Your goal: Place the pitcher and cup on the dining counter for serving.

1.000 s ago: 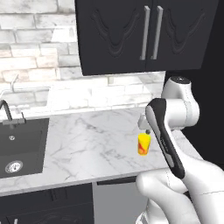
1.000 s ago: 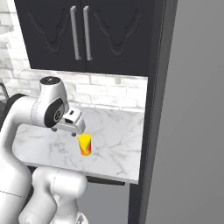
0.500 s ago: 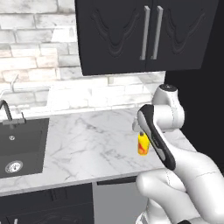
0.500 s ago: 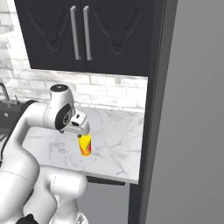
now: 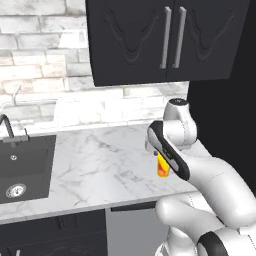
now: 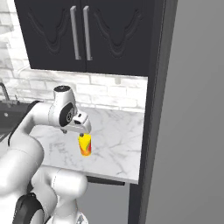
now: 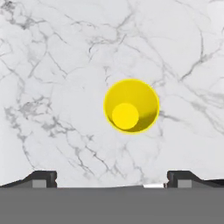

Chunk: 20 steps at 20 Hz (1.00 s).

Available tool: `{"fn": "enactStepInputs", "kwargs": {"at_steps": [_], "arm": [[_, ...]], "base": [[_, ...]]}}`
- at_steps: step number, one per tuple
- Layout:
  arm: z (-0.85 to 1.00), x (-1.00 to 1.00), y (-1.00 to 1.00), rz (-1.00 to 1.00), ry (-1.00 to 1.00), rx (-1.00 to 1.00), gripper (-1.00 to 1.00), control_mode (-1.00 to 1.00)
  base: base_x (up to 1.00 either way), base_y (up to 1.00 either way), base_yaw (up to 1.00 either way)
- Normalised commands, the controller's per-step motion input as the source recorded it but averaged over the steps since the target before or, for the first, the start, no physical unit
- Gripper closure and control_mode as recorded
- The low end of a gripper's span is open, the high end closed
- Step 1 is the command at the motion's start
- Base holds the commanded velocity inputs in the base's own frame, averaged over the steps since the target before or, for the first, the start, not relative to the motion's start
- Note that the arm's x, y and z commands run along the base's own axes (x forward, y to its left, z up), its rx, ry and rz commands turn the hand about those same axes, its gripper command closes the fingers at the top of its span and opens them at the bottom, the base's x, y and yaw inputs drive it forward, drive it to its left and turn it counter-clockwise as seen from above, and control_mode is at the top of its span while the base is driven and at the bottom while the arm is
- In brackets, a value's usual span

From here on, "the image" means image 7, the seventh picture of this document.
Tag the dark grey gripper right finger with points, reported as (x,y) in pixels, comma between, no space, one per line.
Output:
(180,176)

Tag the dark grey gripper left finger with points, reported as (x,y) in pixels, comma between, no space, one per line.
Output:
(43,176)

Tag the yellow cup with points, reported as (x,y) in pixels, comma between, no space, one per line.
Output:
(140,96)

